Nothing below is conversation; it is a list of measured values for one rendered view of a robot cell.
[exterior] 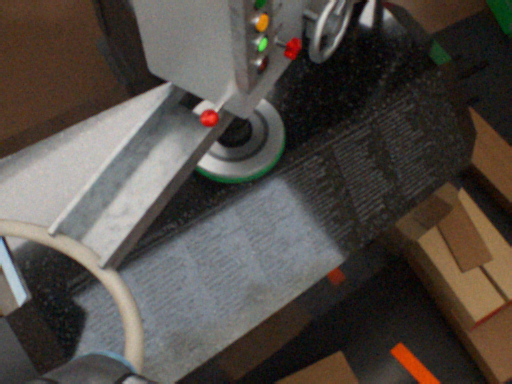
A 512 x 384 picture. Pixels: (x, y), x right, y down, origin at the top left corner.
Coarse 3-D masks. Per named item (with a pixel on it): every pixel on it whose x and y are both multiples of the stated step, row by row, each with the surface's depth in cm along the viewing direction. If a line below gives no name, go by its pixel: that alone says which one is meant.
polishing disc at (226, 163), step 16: (256, 112) 162; (272, 112) 162; (256, 128) 160; (272, 128) 160; (256, 144) 158; (272, 144) 158; (208, 160) 157; (224, 160) 157; (240, 160) 156; (256, 160) 156; (272, 160) 157; (224, 176) 155; (240, 176) 155
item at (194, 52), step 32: (160, 0) 116; (192, 0) 111; (224, 0) 107; (288, 0) 122; (160, 32) 124; (192, 32) 118; (224, 32) 113; (288, 32) 129; (160, 64) 133; (192, 64) 127; (224, 64) 121; (256, 96) 130
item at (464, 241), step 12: (456, 204) 228; (456, 216) 225; (468, 216) 225; (444, 228) 224; (456, 228) 223; (468, 228) 223; (456, 240) 221; (468, 240) 221; (480, 240) 221; (456, 252) 219; (468, 252) 219; (480, 252) 219; (468, 264) 217; (480, 264) 217
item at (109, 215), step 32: (160, 96) 137; (160, 128) 138; (192, 128) 138; (224, 128) 137; (128, 160) 135; (160, 160) 134; (192, 160) 131; (96, 192) 130; (128, 192) 131; (160, 192) 126; (64, 224) 125; (96, 224) 128; (128, 224) 123
